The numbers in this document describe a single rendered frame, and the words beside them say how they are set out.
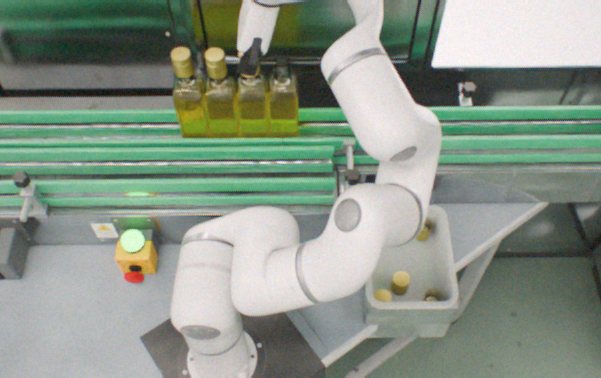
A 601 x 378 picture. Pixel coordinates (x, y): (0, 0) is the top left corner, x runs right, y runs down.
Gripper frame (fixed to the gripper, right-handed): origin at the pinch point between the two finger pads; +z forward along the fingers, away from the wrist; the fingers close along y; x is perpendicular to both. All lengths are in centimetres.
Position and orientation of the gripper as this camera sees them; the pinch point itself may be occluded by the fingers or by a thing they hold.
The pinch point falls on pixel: (248, 56)
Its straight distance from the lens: 117.0
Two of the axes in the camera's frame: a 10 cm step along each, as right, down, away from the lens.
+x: 9.7, 1.4, 2.2
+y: 0.0, 8.4, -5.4
